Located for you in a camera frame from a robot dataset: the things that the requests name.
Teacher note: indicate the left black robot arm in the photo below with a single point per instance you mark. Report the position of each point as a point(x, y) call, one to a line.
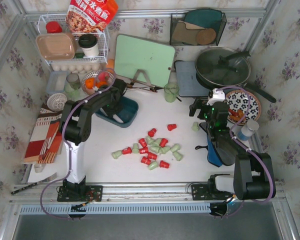
point(76, 125)

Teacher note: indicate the white bottle silver cap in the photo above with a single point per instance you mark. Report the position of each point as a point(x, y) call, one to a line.
point(250, 127)

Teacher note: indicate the fruit bowl plate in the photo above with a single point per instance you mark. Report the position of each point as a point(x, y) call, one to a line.
point(95, 80)

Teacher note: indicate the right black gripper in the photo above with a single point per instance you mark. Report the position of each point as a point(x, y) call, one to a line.
point(198, 109)

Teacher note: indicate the mint green cutting board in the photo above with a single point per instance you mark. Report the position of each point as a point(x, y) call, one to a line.
point(134, 53)

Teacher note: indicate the beige food container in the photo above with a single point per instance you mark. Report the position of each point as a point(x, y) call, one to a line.
point(56, 46)

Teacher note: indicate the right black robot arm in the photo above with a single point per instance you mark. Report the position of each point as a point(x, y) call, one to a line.
point(253, 177)

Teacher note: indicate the white wire rack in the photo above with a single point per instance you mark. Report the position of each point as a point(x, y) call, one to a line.
point(103, 38)

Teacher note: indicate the egg tray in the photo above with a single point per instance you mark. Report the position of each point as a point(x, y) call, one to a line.
point(81, 68)

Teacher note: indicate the red capsule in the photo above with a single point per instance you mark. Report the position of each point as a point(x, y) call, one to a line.
point(146, 161)
point(126, 151)
point(164, 164)
point(152, 132)
point(171, 127)

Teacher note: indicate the green capsule bottom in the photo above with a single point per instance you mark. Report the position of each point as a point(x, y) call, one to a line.
point(153, 165)

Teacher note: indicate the red lid jar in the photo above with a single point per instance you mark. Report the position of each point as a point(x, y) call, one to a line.
point(53, 27)

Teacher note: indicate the teal storage basket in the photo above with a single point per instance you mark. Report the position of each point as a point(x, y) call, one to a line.
point(123, 118)

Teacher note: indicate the white cup black lid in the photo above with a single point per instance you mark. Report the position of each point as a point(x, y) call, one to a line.
point(89, 44)

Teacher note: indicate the small white colander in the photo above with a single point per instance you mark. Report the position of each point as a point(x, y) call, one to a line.
point(56, 102)

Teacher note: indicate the red snack bag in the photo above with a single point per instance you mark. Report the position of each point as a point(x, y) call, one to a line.
point(90, 16)

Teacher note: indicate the blue floral plate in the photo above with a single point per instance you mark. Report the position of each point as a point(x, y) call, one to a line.
point(238, 102)

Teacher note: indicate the striped orange cloth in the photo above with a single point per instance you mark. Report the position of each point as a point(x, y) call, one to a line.
point(46, 140)

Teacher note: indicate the green glass cup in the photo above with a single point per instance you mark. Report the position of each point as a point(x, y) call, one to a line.
point(171, 91)

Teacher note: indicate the green tinted glass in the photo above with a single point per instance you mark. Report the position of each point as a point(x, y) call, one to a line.
point(72, 86)

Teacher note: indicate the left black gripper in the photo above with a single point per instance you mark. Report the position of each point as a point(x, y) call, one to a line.
point(114, 110)

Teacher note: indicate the black frying pan with lid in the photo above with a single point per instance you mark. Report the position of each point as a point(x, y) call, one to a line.
point(218, 67)

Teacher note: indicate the green capsule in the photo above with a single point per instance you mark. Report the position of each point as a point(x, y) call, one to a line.
point(116, 154)
point(153, 165)
point(178, 156)
point(195, 127)

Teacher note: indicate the black mesh organizer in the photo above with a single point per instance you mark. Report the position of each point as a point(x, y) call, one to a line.
point(199, 27)

